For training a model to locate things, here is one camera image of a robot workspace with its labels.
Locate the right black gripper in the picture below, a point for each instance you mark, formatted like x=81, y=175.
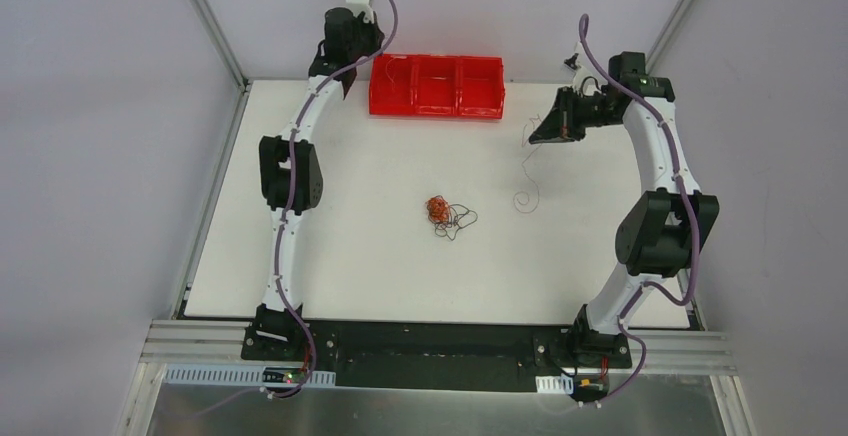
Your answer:
x=567, y=113

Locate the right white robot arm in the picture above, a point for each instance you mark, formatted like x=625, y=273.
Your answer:
x=664, y=232

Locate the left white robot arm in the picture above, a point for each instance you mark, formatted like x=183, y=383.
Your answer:
x=292, y=182

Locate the red three-compartment bin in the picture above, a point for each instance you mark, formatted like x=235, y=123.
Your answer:
x=437, y=86

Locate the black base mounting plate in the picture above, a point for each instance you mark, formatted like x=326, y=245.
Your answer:
x=429, y=356

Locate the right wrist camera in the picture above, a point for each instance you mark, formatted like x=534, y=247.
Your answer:
x=583, y=81

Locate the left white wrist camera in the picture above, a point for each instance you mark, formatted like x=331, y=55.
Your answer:
x=362, y=9

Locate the right slotted cable duct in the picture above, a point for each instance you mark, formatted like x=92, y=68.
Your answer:
x=561, y=384

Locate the slotted cable duct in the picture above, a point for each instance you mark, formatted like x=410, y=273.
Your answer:
x=561, y=384
x=247, y=375

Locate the left slotted cable duct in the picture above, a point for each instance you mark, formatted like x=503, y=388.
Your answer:
x=247, y=375

